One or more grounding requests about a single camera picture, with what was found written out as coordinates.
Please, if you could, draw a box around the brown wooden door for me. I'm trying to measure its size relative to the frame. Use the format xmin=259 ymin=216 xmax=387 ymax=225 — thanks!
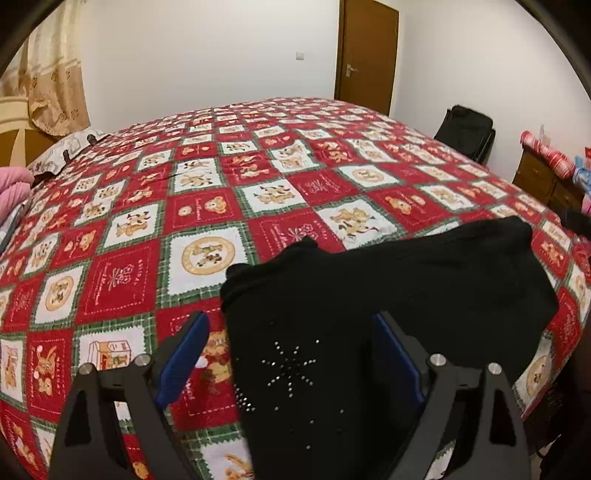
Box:
xmin=335 ymin=0 xmax=400 ymax=115

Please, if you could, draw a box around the white patterned pillow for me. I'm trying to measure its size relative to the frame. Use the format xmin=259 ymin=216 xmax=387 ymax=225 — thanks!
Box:
xmin=27 ymin=128 xmax=109 ymax=177

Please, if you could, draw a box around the brown wooden dresser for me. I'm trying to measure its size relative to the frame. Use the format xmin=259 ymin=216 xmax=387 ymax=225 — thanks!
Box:
xmin=513 ymin=147 xmax=584 ymax=215

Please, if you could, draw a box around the red white patterned roll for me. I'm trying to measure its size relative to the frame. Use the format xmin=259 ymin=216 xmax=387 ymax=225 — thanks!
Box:
xmin=520 ymin=130 xmax=575 ymax=180

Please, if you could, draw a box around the black suitcase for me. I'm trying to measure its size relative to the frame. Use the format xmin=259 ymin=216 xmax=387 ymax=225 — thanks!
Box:
xmin=435 ymin=105 xmax=496 ymax=165

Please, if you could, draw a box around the beige patterned curtain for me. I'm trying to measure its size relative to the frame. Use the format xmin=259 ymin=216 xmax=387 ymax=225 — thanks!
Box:
xmin=1 ymin=1 xmax=90 ymax=137

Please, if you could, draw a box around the red patchwork bear bedspread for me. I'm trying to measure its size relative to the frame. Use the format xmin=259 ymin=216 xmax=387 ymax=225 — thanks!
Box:
xmin=1 ymin=98 xmax=590 ymax=479

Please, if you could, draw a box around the cream wooden headboard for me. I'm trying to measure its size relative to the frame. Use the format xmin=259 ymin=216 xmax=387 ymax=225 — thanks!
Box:
xmin=0 ymin=96 xmax=57 ymax=167

